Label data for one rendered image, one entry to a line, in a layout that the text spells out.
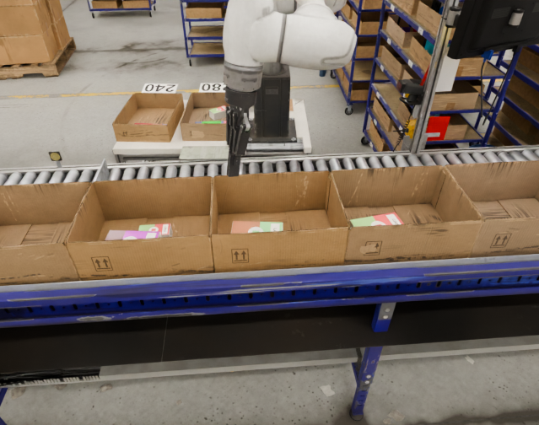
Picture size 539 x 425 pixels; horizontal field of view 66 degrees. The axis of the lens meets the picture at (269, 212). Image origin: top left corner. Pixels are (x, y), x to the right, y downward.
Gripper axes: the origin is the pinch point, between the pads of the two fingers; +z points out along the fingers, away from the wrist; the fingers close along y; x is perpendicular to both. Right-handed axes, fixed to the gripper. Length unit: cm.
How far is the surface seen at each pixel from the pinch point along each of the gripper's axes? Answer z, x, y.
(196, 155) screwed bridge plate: 42, 18, -87
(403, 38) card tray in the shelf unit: -11, 161, -127
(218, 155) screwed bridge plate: 40, 27, -83
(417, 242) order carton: 18, 50, 24
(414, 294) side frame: 34, 51, 30
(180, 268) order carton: 33.2, -13.3, -0.1
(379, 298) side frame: 36, 41, 26
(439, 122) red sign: 11, 124, -45
